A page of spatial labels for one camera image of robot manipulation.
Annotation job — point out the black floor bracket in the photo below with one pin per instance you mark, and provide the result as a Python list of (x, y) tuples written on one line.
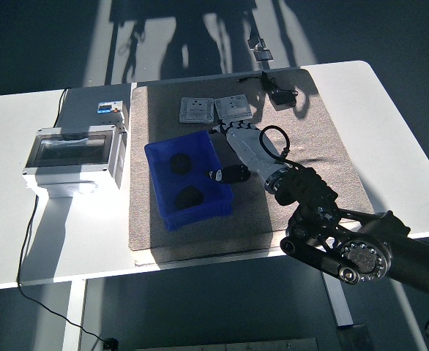
[(255, 40)]

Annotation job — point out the blue plastic box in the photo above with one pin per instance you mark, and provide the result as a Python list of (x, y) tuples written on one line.
[(200, 219)]

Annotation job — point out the circuit breaker with blue label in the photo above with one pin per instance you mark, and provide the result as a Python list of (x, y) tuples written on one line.
[(108, 107)]

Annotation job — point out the grey table foot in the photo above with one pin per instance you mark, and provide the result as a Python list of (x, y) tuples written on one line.
[(353, 338)]

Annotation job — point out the grey electrical distribution box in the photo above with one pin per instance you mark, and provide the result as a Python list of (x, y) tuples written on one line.
[(68, 153)]

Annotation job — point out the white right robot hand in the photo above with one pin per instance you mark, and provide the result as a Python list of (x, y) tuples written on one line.
[(251, 150)]

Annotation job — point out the white table leg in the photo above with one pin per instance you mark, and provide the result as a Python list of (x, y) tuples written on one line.
[(339, 303), (73, 318)]

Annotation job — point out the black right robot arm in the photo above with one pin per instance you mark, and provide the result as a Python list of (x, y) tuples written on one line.
[(361, 256)]

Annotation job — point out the grey socket plate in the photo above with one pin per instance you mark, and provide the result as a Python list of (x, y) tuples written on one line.
[(233, 106), (196, 109)]

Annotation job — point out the black floor plug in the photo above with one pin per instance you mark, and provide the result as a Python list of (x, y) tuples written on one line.
[(111, 343)]

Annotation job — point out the black hexagonal nut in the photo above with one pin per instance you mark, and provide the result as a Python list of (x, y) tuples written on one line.
[(181, 164), (188, 198)]

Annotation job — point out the black power adapter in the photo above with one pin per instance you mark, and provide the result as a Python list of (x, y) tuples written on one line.
[(283, 100)]

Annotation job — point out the black floor base plate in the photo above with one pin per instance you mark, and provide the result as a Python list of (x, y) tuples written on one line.
[(264, 55)]

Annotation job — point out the grey metal plate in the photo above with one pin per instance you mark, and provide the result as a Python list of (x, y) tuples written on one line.
[(225, 345)]

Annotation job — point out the grey-brown mat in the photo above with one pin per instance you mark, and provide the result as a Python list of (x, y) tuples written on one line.
[(229, 237)]

